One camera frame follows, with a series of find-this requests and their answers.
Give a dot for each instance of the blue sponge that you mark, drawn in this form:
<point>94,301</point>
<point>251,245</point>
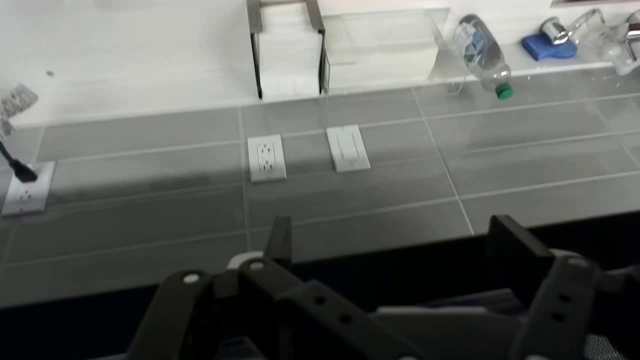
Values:
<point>547,49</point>

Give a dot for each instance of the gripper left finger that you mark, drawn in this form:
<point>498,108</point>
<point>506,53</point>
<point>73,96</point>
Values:
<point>300,305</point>

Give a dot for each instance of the chrome tap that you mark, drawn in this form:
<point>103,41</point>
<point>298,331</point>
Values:
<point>555,31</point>

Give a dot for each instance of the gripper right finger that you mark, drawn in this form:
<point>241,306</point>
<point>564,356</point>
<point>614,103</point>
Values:
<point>565,305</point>

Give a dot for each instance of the white wall socket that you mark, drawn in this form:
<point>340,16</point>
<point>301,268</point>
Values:
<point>30,197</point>
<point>266,157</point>

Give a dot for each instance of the clear bottle with green cap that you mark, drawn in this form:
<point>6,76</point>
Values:
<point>482,52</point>

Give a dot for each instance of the white switch plate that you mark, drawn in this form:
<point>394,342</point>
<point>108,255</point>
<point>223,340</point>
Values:
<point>348,148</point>

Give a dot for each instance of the stack of white napkins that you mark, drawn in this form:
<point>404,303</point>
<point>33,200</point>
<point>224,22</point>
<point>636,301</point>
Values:
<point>290,55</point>

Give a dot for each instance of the clear acrylic holder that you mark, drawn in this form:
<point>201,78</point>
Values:
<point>385,50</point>

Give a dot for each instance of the dark upper cabinet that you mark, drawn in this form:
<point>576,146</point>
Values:
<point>410,280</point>

